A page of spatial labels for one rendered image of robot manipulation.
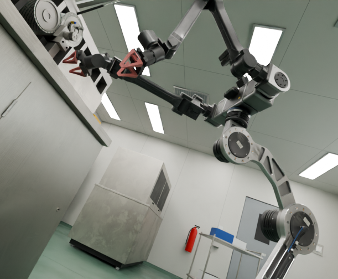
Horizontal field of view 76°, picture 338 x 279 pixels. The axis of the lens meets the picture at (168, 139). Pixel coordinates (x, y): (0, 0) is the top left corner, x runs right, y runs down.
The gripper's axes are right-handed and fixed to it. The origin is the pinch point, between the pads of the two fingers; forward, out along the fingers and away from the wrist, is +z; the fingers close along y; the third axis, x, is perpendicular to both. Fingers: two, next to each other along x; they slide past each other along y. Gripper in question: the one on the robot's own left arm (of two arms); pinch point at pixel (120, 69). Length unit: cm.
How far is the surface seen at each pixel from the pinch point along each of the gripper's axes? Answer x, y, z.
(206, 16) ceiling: -58, -92, -168
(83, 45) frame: -61, -75, -23
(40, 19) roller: -37.2, -12.5, 11.1
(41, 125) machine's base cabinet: 4.9, -3.9, 32.6
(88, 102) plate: -32, -107, -12
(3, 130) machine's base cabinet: 4.7, 4.1, 41.5
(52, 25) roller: -37.0, -17.0, 6.5
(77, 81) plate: -43, -87, -8
